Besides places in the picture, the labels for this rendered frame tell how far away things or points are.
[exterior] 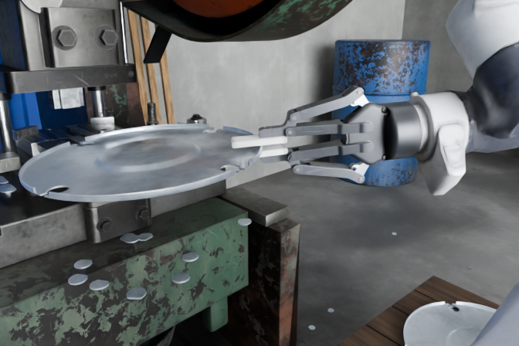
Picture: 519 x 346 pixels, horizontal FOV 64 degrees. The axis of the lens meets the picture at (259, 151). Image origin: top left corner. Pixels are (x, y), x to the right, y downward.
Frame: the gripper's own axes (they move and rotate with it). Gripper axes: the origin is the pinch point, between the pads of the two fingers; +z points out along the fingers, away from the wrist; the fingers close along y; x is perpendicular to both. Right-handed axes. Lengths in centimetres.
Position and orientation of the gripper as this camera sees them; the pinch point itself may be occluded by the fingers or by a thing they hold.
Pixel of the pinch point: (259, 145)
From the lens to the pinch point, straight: 53.9
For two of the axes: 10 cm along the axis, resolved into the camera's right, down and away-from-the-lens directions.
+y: -0.9, -9.5, -2.9
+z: -9.9, 1.1, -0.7
